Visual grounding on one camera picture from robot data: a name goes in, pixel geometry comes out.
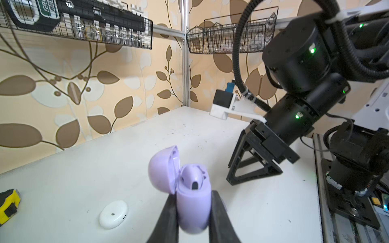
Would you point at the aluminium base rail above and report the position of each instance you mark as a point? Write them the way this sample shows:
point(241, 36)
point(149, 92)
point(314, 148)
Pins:
point(352, 206)

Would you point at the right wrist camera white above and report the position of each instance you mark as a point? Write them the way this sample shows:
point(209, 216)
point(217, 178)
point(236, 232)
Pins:
point(227, 102)

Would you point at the purple round earbud case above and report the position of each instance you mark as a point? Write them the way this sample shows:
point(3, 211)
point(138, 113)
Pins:
point(193, 206)

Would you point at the black wire basket right wall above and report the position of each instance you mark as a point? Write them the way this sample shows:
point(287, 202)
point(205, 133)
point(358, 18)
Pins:
point(215, 38)

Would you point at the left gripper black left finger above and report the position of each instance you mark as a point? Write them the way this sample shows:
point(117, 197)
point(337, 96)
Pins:
point(166, 229)

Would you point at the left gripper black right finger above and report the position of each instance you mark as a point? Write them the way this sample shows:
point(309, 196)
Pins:
point(220, 227)

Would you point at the black wire basket back wall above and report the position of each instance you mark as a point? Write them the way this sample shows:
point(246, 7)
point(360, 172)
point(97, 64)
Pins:
point(83, 29)

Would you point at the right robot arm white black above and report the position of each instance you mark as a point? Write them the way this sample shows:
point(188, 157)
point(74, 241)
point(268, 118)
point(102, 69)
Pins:
point(313, 61)

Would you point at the white round earbud case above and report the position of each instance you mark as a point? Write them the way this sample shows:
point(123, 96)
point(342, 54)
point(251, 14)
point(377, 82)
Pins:
point(113, 214)

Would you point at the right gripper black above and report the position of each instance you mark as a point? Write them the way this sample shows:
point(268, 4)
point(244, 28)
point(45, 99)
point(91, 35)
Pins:
point(259, 145)

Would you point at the black yellow tape measure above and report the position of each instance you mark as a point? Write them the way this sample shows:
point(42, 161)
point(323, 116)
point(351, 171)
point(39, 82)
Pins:
point(10, 201)

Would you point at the black wire basket wall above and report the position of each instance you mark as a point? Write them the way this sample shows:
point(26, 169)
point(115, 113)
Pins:
point(215, 38)
point(83, 29)

